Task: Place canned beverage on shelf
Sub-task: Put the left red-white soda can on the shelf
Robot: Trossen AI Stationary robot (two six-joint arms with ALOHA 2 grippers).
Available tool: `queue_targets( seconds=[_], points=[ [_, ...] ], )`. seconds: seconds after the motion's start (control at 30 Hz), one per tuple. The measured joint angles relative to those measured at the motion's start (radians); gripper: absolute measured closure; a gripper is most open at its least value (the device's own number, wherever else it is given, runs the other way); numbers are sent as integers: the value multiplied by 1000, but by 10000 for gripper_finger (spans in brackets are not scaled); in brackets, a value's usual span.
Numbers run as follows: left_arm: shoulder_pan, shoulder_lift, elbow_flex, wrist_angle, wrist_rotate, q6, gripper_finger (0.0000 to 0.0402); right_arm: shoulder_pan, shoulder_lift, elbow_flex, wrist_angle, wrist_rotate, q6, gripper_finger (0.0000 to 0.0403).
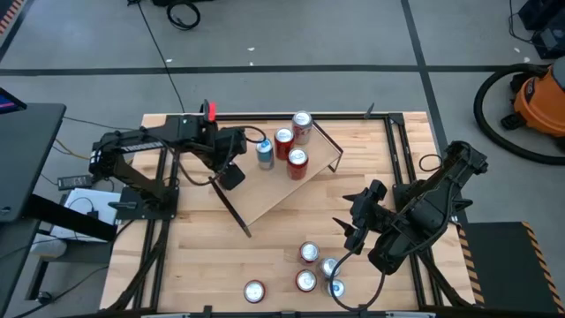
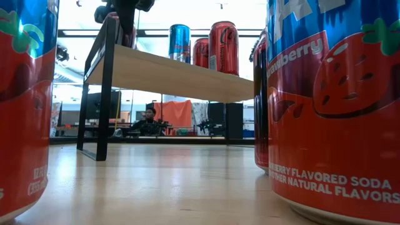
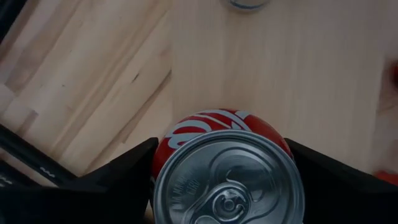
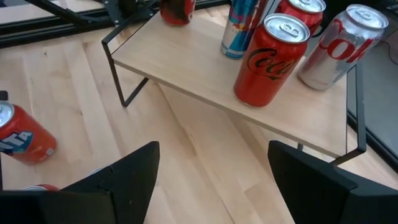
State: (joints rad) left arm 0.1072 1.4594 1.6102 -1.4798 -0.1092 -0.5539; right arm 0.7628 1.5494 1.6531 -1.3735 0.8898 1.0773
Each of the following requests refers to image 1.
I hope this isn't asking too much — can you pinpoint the wooden shelf with black frame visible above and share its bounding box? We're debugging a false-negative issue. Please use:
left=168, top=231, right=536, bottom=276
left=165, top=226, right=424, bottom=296
left=207, top=115, right=344, bottom=239

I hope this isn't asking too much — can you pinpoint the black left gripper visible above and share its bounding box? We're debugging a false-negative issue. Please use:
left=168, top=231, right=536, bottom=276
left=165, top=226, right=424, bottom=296
left=210, top=127, right=248, bottom=192

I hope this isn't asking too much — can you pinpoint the blue and silver soda can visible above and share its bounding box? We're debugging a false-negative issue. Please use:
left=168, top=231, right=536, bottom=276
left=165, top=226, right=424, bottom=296
left=255, top=138, right=275, bottom=171

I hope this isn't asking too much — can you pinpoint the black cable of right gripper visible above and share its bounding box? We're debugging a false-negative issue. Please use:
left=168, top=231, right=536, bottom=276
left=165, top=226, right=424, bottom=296
left=327, top=229, right=388, bottom=313

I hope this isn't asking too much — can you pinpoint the black power adapter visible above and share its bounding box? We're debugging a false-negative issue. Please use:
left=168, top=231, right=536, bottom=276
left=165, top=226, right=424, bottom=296
left=56, top=175, right=94, bottom=191

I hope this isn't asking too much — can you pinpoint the black desk bar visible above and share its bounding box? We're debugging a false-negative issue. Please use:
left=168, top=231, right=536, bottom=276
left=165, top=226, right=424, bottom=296
left=24, top=193, right=118, bottom=243

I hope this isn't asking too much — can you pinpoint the black desk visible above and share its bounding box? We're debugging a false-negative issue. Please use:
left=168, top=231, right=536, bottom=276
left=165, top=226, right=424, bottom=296
left=0, top=102, right=67, bottom=222

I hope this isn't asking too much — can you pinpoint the thin black floor cable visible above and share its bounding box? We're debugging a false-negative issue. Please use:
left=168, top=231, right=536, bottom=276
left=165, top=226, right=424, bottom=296
left=130, top=0, right=186, bottom=114

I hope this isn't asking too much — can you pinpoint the black aluminium table frame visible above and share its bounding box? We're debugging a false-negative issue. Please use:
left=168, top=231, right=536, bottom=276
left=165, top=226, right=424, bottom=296
left=105, top=112, right=476, bottom=318

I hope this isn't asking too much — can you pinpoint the coiled black cable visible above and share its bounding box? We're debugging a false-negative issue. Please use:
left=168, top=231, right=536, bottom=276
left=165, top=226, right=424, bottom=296
left=165, top=0, right=202, bottom=31

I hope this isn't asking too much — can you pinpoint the silver and red soda can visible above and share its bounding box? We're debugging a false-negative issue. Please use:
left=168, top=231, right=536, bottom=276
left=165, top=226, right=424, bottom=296
left=290, top=110, right=313, bottom=146

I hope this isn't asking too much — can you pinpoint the strawberry soda can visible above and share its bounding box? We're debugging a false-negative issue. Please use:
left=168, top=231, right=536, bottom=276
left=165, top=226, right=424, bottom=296
left=243, top=279, right=267, bottom=305
left=326, top=277, right=347, bottom=299

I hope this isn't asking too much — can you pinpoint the red clamp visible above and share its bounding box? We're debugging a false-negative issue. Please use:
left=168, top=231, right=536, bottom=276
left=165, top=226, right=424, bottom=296
left=200, top=99, right=218, bottom=124

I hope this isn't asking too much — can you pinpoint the tablet screen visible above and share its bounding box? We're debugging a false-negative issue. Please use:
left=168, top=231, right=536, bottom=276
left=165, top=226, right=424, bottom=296
left=0, top=87, right=27, bottom=115

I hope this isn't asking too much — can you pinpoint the small black cable loop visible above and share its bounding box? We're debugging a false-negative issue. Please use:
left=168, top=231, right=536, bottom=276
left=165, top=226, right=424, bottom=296
left=418, top=153, right=444, bottom=173

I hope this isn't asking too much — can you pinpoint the orange shop vacuum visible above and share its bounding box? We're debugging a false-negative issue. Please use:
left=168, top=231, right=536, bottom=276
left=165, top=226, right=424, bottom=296
left=501, top=57, right=565, bottom=139
left=472, top=63, right=565, bottom=167

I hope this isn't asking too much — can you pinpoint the black equipment case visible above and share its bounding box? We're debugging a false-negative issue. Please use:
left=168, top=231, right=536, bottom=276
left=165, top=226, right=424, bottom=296
left=516, top=0, right=565, bottom=61

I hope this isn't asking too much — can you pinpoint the white box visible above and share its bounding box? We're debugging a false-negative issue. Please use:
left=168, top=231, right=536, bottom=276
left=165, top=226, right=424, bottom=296
left=50, top=188, right=123, bottom=244

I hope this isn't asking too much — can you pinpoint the red zero sugar cola can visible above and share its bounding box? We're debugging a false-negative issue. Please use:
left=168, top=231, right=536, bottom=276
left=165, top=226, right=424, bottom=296
left=294, top=269, right=318, bottom=293

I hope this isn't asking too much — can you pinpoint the black mat with orange stripes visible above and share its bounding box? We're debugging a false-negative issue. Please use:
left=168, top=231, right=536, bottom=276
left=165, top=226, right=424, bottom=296
left=0, top=0, right=24, bottom=35

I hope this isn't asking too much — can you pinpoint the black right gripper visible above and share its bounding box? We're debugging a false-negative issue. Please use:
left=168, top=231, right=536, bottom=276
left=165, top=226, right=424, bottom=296
left=331, top=179, right=394, bottom=254

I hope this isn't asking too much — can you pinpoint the black mat with hazard stripes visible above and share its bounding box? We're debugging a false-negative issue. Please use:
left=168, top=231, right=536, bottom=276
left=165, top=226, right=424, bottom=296
left=456, top=220, right=565, bottom=314

